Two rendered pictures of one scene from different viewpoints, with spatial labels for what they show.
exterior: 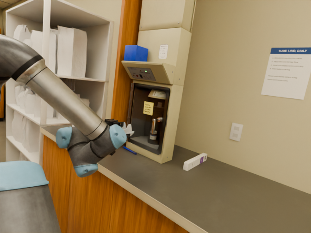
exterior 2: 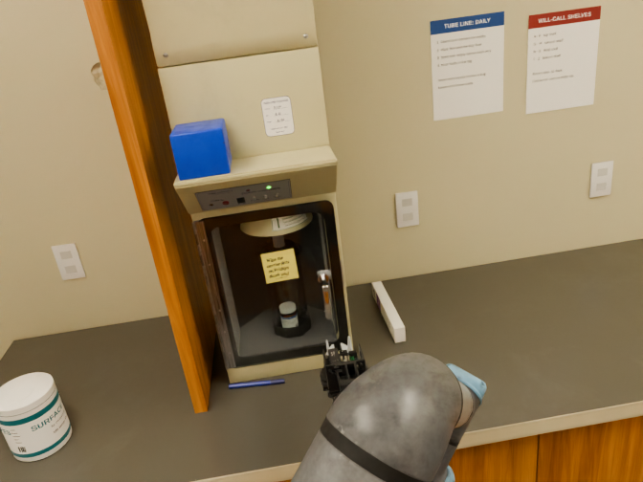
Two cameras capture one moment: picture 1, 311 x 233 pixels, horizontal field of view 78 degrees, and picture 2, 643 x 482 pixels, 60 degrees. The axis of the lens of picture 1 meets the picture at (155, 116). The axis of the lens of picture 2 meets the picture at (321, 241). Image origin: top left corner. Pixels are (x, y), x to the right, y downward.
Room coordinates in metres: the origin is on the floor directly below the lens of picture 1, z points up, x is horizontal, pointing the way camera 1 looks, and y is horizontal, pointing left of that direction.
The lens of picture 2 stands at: (0.23, 0.75, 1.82)
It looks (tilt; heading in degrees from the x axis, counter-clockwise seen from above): 24 degrees down; 318
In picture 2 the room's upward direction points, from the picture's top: 7 degrees counter-clockwise
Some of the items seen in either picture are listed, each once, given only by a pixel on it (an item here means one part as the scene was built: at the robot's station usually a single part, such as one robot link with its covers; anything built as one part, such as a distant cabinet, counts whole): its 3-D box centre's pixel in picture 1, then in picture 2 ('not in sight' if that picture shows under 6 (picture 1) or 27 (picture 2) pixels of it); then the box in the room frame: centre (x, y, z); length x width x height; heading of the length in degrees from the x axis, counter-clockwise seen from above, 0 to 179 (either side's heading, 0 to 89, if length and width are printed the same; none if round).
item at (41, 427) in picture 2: not in sight; (33, 416); (1.47, 0.57, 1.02); 0.13 x 0.13 x 0.15
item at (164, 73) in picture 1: (146, 71); (259, 186); (1.13, 0.09, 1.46); 0.32 x 0.12 x 0.10; 51
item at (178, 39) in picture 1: (162, 96); (267, 215); (1.27, -0.03, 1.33); 0.32 x 0.25 x 0.77; 51
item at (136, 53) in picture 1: (136, 54); (202, 148); (1.19, 0.17, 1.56); 0.10 x 0.10 x 0.09; 51
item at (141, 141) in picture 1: (146, 117); (277, 289); (1.17, 0.06, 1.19); 0.30 x 0.01 x 0.40; 51
